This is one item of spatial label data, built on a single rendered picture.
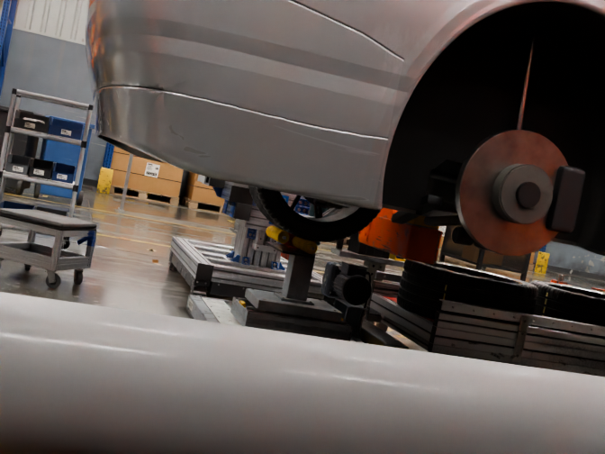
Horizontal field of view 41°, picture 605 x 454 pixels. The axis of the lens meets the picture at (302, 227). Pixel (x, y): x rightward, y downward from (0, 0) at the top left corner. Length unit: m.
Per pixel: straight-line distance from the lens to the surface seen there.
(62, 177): 5.47
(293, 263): 3.71
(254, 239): 4.79
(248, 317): 3.57
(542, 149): 2.13
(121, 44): 1.88
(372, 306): 4.28
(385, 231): 4.00
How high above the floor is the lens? 0.77
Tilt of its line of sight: 3 degrees down
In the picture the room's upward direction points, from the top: 11 degrees clockwise
